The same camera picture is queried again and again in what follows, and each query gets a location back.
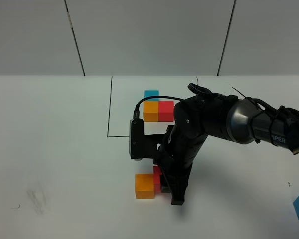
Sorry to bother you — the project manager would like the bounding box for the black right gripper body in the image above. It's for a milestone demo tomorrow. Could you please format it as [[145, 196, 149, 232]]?
[[155, 125, 207, 182]]

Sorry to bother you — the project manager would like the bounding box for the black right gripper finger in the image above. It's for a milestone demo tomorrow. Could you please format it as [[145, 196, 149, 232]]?
[[164, 165, 192, 205], [159, 173, 170, 193]]

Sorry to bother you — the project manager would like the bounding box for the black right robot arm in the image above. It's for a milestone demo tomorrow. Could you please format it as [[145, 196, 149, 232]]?
[[157, 83, 299, 205]]

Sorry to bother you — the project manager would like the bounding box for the red template cube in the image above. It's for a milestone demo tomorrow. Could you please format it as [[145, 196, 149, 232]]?
[[158, 101, 174, 122]]

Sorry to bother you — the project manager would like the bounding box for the orange template cube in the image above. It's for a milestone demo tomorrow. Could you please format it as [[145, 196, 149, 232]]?
[[143, 101, 159, 122]]

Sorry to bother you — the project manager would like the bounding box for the blue template cube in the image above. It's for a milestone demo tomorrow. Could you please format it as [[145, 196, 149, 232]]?
[[144, 90, 159, 101]]

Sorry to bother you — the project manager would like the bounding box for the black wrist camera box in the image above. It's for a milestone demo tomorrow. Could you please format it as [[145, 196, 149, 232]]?
[[129, 118, 163, 161]]

